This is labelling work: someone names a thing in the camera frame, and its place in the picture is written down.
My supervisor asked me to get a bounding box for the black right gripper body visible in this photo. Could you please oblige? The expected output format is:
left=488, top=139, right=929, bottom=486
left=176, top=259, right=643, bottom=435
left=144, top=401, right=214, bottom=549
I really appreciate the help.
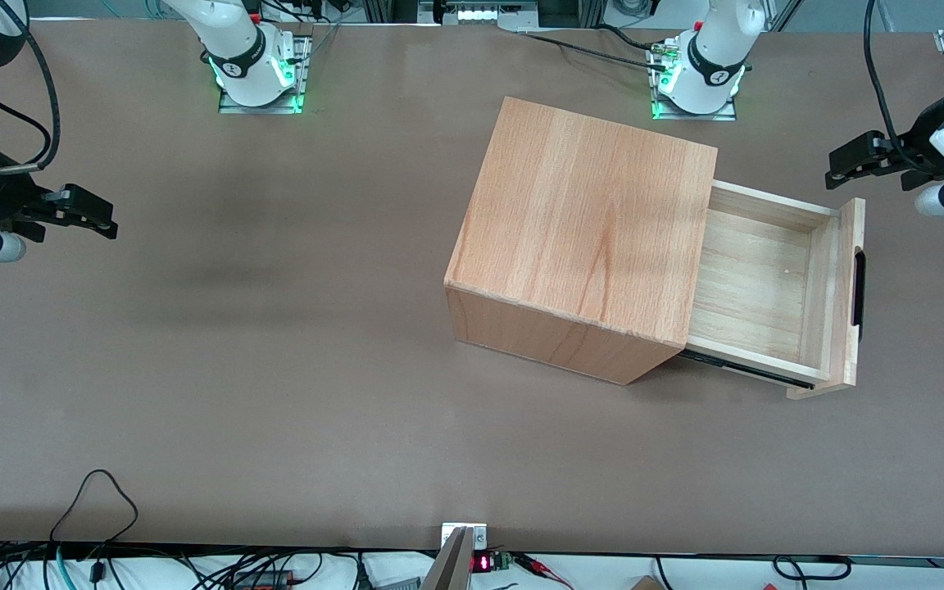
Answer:
left=0, top=157, right=59, bottom=243

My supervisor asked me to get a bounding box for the black drawer handle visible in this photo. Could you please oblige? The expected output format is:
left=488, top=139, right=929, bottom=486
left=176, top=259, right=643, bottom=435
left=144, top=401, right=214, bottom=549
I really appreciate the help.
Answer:
left=850, top=249, right=867, bottom=342

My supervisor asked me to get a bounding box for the light wooden drawer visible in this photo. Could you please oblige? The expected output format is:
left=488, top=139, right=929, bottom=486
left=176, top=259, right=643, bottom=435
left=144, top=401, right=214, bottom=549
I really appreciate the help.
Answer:
left=679, top=180, right=867, bottom=401

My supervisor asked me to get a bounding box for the light wooden drawer cabinet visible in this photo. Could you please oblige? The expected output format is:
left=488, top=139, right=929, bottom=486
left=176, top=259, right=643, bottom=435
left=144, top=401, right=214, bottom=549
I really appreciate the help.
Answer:
left=444, top=96, right=719, bottom=386

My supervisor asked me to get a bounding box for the black and orange device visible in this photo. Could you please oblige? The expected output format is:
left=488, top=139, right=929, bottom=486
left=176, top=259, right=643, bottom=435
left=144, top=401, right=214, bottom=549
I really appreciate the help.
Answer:
left=229, top=569, right=297, bottom=590

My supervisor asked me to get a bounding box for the lit white power strip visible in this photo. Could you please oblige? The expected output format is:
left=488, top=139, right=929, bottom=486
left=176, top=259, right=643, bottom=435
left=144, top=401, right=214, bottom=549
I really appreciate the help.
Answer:
left=438, top=0, right=540, bottom=27

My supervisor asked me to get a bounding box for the tan cardboard strip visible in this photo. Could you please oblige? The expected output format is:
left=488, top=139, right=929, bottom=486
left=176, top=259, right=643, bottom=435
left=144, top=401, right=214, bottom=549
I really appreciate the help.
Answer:
left=420, top=527, right=475, bottom=590

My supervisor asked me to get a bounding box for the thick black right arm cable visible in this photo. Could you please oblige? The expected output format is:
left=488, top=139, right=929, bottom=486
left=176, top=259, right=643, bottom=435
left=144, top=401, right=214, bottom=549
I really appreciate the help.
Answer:
left=0, top=0, right=62, bottom=175

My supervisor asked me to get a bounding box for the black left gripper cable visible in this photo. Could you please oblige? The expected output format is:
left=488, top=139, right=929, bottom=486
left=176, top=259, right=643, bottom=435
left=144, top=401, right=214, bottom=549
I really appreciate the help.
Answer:
left=862, top=0, right=909, bottom=158

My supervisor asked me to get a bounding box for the black drawer slide rail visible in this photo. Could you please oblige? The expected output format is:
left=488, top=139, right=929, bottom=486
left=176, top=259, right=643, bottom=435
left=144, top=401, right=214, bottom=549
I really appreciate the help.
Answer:
left=679, top=349, right=816, bottom=391

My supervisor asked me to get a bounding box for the looped thin black cable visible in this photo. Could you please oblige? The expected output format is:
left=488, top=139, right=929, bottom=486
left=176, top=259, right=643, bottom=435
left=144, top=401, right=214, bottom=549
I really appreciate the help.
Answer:
left=50, top=469, right=139, bottom=566

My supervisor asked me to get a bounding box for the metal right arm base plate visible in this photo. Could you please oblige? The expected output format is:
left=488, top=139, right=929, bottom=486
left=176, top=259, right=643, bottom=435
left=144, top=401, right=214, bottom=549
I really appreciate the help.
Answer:
left=218, top=31, right=313, bottom=115

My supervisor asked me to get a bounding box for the black cable coil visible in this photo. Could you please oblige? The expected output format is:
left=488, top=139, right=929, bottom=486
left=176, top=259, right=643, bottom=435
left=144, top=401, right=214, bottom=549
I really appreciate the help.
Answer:
left=770, top=555, right=855, bottom=583

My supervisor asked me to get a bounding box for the silver camera mount bracket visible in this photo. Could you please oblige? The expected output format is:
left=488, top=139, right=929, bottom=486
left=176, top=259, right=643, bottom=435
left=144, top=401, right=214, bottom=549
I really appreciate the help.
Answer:
left=442, top=522, right=488, bottom=551

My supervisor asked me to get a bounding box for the red wire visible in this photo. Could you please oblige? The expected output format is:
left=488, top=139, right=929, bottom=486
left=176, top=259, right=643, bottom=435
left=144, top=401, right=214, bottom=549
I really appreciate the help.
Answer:
left=511, top=552, right=576, bottom=590

